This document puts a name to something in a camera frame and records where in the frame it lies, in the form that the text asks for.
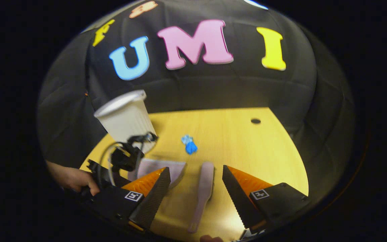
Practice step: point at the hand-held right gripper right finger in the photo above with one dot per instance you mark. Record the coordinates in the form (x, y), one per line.
(237, 198)

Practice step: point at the dark blue paper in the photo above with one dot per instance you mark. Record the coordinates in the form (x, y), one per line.
(191, 148)

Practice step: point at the white garbage bin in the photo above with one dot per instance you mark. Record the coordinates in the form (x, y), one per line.
(126, 121)

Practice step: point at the pink dustpan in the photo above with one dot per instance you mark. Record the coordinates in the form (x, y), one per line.
(173, 169)

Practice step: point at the small pink broom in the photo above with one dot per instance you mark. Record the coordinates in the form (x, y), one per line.
(205, 185)

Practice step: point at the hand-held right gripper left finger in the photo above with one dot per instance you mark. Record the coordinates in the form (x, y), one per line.
(153, 198)

